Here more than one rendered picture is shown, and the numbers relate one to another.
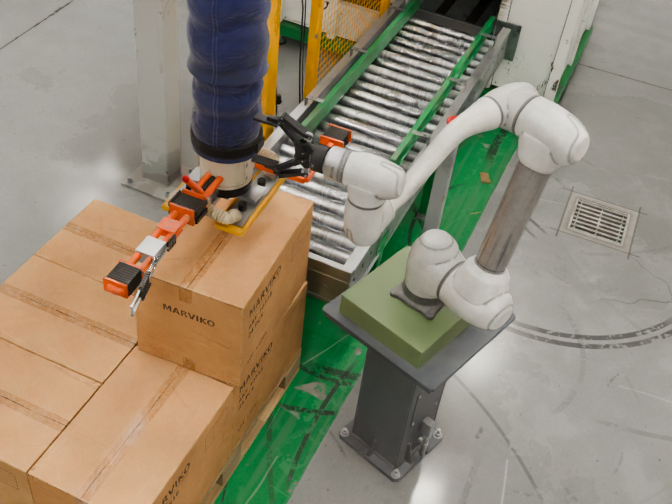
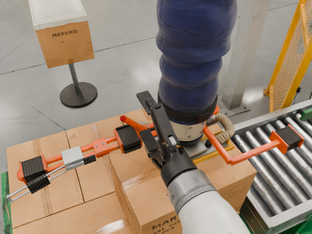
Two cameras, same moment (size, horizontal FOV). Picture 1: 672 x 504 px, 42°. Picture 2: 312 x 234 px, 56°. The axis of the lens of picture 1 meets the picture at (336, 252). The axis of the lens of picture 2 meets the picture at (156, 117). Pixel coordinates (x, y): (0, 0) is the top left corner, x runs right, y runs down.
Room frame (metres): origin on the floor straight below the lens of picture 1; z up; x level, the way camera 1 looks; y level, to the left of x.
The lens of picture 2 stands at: (1.61, -0.15, 2.10)
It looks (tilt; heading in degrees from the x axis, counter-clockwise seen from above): 46 degrees down; 48
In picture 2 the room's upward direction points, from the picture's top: straight up
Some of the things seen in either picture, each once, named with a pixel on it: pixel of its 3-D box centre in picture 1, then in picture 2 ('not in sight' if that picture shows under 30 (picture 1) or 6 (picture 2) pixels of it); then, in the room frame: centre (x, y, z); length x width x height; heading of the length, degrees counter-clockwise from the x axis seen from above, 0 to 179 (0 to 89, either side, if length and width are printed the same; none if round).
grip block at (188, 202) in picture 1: (188, 206); (128, 138); (2.01, 0.46, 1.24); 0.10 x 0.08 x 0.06; 73
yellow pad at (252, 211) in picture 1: (252, 197); (194, 150); (2.22, 0.30, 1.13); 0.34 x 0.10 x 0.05; 163
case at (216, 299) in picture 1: (227, 274); (178, 184); (2.24, 0.38, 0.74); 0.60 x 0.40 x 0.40; 164
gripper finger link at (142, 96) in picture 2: (267, 119); (147, 102); (1.92, 0.23, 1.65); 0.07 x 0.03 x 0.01; 73
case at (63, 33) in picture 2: not in sight; (61, 25); (2.54, 2.15, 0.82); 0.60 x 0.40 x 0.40; 70
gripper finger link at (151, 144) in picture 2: (264, 161); (149, 139); (1.92, 0.23, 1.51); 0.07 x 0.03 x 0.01; 73
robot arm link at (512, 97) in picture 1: (512, 104); not in sight; (2.23, -0.46, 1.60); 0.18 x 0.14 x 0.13; 137
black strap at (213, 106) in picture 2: (227, 133); (187, 98); (2.25, 0.38, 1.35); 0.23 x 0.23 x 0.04
